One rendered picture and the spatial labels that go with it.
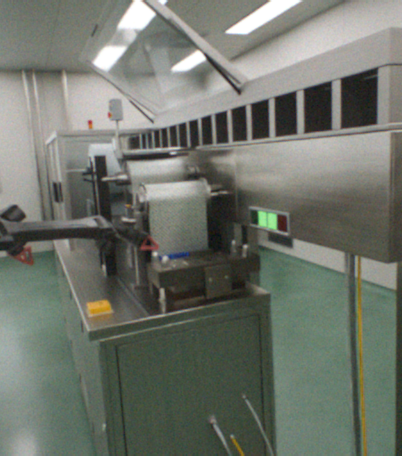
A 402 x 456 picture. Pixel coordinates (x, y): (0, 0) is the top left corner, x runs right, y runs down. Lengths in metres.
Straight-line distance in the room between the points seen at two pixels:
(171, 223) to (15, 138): 5.63
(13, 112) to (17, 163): 0.75
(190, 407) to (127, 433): 0.23
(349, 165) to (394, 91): 0.19
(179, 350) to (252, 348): 0.29
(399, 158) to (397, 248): 0.20
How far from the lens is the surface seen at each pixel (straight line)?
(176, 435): 1.66
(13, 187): 7.13
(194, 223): 1.68
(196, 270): 1.50
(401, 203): 1.07
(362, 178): 1.09
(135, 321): 1.42
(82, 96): 7.26
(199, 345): 1.53
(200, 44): 1.58
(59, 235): 1.44
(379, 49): 1.08
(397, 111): 1.07
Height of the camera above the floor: 1.41
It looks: 10 degrees down
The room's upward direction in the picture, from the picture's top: 4 degrees counter-clockwise
